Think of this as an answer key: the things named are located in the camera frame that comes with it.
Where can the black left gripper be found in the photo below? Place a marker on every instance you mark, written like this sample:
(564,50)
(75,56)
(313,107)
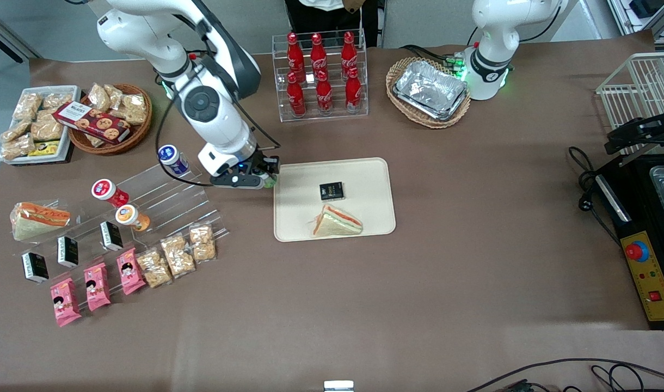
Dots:
(634,132)

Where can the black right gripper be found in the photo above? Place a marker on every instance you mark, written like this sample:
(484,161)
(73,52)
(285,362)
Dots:
(262,164)

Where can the green gum bottle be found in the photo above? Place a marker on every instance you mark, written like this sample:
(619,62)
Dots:
(272,182)

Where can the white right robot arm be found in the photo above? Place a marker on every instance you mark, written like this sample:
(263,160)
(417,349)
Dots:
(223,125)

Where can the blue gum bottle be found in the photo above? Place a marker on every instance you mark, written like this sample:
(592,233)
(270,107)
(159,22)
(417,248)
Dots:
(172,159)

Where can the cream plastic tray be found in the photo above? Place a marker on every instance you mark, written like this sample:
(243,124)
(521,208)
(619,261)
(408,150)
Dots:
(364,218)

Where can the orange gum bottle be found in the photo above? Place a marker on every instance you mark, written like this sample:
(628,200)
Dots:
(131,217)

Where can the red gum bottle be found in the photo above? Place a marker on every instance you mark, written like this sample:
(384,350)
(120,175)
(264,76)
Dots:
(109,192)

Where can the grey snack tray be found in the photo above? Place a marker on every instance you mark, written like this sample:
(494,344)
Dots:
(65,147)

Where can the black box with gold print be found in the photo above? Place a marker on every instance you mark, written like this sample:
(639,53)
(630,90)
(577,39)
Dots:
(331,190)

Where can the red cola bottle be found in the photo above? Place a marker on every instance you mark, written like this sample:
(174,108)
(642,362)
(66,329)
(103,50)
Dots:
(349,51)
(294,54)
(353,92)
(296,98)
(318,53)
(324,95)

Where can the triangular wrapped sandwich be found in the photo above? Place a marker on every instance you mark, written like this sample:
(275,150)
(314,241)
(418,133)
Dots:
(336,221)

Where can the clear bag of crackers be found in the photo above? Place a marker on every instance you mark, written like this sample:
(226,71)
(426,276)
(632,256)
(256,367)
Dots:
(154,268)
(178,256)
(203,243)

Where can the clear acrylic step display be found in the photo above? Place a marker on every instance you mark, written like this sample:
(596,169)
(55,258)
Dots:
(168,201)

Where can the clear acrylic bottle rack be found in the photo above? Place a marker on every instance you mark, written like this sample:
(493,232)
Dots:
(359,106)

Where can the grey background desk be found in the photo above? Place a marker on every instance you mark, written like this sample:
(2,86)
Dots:
(642,13)

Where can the red emergency stop button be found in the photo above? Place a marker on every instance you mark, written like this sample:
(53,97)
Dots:
(636,251)

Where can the black sealing machine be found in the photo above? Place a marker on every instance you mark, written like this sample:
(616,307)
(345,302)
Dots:
(645,261)

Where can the wicker basket with snacks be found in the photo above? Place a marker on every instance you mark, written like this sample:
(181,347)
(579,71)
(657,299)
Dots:
(136,136)

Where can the clear bag of puffed snacks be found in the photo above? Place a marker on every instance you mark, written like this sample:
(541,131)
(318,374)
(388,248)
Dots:
(57,100)
(115,92)
(16,149)
(46,129)
(134,110)
(13,132)
(99,98)
(27,106)

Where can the wicker basket with foil containers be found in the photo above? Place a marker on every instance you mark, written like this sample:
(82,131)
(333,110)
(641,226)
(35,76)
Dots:
(400,109)

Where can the black and white box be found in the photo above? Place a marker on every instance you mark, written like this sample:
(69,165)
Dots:
(35,267)
(67,251)
(111,236)

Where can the pink snack packet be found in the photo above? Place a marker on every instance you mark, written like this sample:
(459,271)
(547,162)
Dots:
(130,271)
(65,302)
(97,287)

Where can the red cookie box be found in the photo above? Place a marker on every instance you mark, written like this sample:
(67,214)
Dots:
(92,122)

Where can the stacked foil containers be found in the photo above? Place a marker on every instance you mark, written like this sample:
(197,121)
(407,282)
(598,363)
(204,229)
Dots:
(431,90)

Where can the yellow snack packet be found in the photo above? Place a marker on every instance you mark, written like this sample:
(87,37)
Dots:
(44,148)

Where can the small white device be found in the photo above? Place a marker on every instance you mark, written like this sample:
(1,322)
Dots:
(338,386)

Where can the wrapped triangle sandwich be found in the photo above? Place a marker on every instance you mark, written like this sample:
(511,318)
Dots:
(38,220)

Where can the dark metal frame bar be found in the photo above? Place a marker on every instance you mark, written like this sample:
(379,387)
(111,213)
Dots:
(8,35)

